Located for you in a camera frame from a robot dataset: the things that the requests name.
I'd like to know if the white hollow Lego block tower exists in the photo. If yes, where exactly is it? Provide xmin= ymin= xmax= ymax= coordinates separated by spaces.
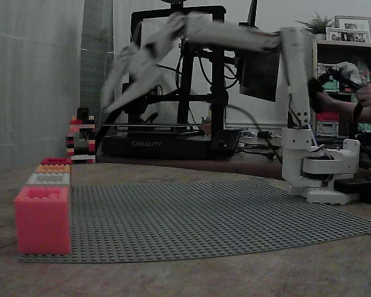
xmin=26 ymin=172 xmax=72 ymax=188

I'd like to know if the grey Lego baseplate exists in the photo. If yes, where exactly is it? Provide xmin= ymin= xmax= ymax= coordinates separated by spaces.
xmin=17 ymin=176 xmax=371 ymax=264

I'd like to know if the green grid cutting mat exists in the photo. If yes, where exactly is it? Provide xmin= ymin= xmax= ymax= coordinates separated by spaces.
xmin=79 ymin=0 xmax=116 ymax=155

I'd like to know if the clear plastic bag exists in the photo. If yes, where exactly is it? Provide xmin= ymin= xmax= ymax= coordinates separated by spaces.
xmin=336 ymin=61 xmax=371 ymax=84

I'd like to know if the black power strip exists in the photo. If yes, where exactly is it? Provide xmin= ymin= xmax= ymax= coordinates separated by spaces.
xmin=333 ymin=176 xmax=371 ymax=196

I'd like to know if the large white picture frame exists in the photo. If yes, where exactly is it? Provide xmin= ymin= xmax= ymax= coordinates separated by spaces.
xmin=334 ymin=15 xmax=371 ymax=43

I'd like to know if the green potted plant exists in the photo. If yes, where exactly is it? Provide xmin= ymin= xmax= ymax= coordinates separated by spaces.
xmin=295 ymin=11 xmax=335 ymax=40

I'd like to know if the person's forearm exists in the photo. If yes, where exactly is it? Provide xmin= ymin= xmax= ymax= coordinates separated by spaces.
xmin=315 ymin=92 xmax=371 ymax=124

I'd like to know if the black computer monitor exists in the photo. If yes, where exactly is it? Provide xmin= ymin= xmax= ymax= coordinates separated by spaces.
xmin=237 ymin=0 xmax=281 ymax=103

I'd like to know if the pink hollow Lego block tower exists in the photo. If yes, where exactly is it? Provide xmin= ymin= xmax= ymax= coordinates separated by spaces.
xmin=14 ymin=186 xmax=72 ymax=256

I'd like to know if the red Lego block tower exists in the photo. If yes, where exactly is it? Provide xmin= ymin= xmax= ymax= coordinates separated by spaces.
xmin=40 ymin=157 xmax=72 ymax=166

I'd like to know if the wooden shelf unit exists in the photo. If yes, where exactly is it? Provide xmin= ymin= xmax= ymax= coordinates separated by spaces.
xmin=312 ymin=39 xmax=371 ymax=140

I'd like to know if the multicolour Lego tower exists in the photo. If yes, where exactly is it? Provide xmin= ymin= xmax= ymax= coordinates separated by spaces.
xmin=65 ymin=107 xmax=96 ymax=164

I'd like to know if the small white picture frame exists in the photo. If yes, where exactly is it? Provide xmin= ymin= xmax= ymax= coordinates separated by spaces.
xmin=325 ymin=27 xmax=371 ymax=43

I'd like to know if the black Creality 3D printer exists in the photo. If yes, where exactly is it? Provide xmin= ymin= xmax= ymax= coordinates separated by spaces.
xmin=100 ymin=0 xmax=242 ymax=160

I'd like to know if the orange Lego block tower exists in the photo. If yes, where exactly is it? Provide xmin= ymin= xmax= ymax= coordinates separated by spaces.
xmin=34 ymin=164 xmax=72 ymax=174

